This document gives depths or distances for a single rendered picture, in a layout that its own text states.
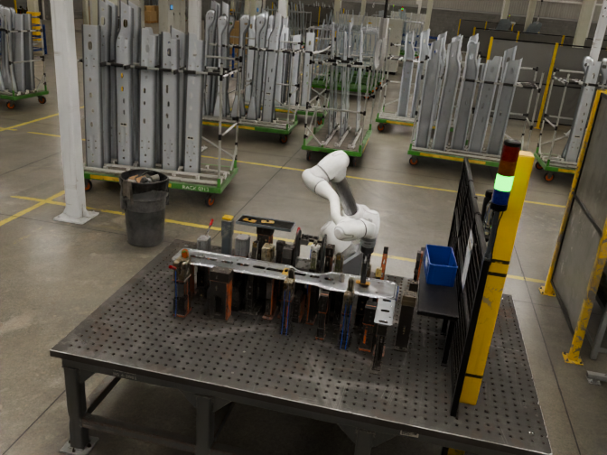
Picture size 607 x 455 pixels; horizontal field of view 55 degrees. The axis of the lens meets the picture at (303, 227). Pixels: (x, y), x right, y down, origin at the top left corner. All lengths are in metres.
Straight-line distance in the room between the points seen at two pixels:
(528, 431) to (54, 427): 2.71
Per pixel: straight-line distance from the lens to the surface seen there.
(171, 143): 7.65
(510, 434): 3.08
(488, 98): 10.32
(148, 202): 6.00
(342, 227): 3.13
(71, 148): 6.74
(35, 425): 4.06
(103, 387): 3.87
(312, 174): 3.61
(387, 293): 3.39
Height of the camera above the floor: 2.56
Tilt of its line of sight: 22 degrees down
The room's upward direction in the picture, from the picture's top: 5 degrees clockwise
